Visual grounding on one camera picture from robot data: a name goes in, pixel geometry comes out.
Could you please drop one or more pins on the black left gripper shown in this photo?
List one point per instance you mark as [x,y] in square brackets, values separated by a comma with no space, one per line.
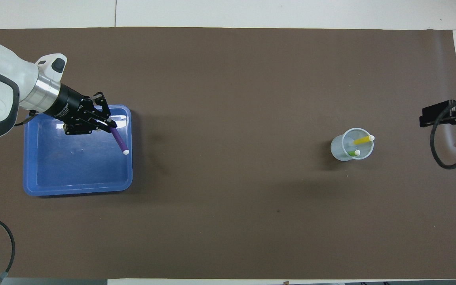
[67,103]

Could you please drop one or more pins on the brown table mat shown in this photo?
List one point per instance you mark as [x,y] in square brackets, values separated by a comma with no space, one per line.
[232,178]

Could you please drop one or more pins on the purple marker pen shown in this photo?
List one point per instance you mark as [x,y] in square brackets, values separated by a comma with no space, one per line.
[119,140]

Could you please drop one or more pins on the green marker pen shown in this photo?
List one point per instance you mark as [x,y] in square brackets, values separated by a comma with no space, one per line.
[354,153]

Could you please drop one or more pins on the blue plastic tray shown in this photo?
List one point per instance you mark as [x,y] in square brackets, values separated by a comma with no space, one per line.
[73,170]

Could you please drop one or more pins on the yellow marker pen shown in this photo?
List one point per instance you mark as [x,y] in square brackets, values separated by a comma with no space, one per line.
[363,140]

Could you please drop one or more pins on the translucent plastic cup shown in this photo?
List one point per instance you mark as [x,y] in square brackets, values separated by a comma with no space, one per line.
[339,150]

